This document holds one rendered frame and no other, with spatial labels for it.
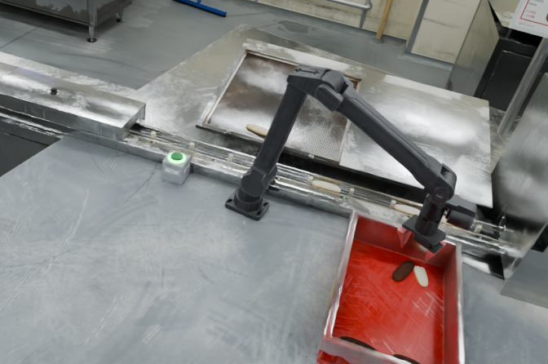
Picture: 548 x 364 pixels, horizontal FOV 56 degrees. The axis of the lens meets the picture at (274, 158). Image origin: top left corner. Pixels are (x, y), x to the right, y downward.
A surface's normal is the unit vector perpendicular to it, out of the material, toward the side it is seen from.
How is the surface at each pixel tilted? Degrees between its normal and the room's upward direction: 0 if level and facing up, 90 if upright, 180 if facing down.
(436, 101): 10
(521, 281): 90
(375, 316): 0
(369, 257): 0
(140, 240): 0
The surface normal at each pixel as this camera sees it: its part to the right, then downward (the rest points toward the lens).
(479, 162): 0.11, -0.69
